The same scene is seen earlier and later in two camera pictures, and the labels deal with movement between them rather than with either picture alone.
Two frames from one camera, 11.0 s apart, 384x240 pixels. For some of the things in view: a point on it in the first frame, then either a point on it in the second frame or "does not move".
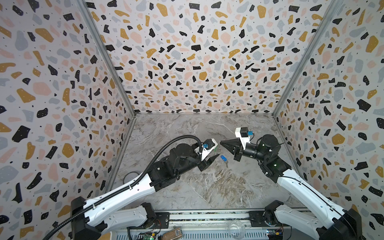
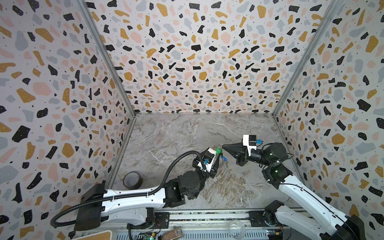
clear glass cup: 237,229 does not move
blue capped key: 225,159 does not move
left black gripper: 206,163 -> 214,170
